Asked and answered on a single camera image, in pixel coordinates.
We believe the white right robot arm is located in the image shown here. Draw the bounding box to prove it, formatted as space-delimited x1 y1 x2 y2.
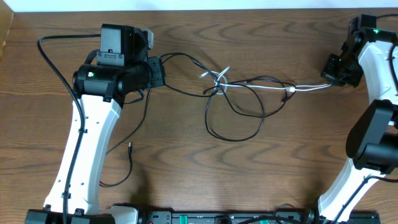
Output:
306 14 397 223

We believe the cardboard side panel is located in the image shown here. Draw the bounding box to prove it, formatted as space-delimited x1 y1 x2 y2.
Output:
0 0 14 57

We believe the thin black cable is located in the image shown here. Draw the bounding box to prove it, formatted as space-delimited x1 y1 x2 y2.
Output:
98 86 152 189

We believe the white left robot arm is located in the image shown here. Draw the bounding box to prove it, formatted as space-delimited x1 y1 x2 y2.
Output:
25 24 165 223

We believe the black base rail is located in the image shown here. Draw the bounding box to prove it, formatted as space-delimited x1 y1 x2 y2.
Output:
136 210 382 224

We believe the white cable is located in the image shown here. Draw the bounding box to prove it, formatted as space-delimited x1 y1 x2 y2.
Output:
198 65 333 95

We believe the thick black cable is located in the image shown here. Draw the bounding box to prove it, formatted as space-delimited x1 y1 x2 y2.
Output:
158 52 298 142

